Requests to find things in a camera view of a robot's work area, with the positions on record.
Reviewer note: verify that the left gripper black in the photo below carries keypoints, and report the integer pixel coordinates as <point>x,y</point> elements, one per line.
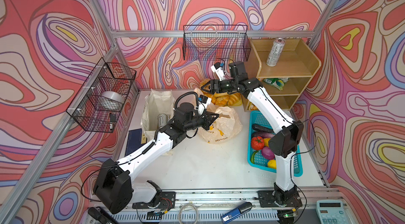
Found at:
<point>206,121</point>

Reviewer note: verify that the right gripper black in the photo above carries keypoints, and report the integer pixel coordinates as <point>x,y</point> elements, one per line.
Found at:
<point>211,86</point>

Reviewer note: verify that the translucent beige plastic bag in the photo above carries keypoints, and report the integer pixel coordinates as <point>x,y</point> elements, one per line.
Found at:
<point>225,127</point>

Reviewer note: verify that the white energy drink can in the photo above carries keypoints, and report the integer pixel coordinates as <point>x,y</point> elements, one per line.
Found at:
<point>162,120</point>

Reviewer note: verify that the white canvas tote bag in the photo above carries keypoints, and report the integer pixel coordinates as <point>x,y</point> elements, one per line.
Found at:
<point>159,104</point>

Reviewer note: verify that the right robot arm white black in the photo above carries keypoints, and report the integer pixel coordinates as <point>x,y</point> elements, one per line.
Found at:
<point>287,131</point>

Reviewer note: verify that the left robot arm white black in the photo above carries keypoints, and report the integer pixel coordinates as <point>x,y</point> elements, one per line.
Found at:
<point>116,186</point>

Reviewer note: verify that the striped croissant bread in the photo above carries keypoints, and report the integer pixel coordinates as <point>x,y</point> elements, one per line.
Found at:
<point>234,100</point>

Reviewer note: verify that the yellow bread tray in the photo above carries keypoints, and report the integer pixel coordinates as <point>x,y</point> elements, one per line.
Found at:
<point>220,99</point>

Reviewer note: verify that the yellow chips bag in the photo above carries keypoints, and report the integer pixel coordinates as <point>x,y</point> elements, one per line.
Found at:
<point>252,107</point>

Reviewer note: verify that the teal plastic basket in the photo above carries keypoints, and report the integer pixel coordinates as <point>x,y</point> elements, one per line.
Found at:
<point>255,158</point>

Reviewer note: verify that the dark toy eggplant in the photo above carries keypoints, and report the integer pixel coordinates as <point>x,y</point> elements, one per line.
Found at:
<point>260,128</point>

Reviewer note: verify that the red toy tomato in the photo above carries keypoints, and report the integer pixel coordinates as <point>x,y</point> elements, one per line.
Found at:
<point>257,143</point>

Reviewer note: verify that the purple toy eggplant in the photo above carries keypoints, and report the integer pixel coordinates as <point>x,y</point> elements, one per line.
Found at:
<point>262,134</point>

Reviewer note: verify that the purple toy onion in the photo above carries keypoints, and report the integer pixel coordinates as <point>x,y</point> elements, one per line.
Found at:
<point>267,153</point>

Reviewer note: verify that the green snack packet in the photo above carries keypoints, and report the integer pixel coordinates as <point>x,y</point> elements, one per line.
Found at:
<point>278,83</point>

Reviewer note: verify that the yellow toy lemon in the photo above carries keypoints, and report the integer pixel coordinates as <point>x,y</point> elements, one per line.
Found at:
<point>272,164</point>

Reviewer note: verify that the wooden shelf unit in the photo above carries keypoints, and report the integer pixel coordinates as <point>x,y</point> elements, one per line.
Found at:
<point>297,62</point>

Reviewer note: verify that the dark blue notebook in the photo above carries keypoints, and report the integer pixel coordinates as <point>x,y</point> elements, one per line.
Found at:
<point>134,141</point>

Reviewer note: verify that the silver pink drink can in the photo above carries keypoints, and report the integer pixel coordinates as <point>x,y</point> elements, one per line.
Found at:
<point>275,52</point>

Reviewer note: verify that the blue black handheld tool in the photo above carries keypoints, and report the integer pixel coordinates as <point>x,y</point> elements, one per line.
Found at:
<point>236,212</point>

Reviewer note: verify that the silver tape roll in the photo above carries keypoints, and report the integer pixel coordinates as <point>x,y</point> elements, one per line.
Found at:
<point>111,101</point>

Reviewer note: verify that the white calculator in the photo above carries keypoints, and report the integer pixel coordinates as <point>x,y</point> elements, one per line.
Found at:
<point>331,212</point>

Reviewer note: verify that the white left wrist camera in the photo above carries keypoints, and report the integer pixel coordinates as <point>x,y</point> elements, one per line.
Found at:
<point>203,102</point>

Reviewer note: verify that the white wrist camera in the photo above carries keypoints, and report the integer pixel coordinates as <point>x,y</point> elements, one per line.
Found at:
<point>218,69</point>
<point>203,102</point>

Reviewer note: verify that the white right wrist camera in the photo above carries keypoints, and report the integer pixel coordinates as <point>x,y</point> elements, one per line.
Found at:
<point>218,69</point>

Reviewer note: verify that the black wire basket back wall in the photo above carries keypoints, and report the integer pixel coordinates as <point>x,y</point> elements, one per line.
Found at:
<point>211,42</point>

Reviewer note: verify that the black wire basket wall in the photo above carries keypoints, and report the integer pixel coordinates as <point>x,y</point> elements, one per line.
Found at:
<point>106,90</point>
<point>211,42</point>

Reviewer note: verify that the black wire basket left wall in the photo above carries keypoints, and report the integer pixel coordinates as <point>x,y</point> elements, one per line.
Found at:
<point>106,90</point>

